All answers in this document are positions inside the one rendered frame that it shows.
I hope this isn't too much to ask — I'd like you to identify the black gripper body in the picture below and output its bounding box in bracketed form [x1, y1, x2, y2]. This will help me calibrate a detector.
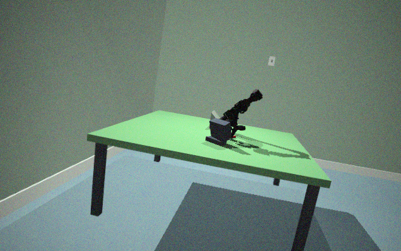
[230, 117, 246, 131]

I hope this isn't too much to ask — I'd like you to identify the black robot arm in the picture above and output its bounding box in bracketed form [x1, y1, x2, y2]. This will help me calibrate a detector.
[220, 89, 262, 126]

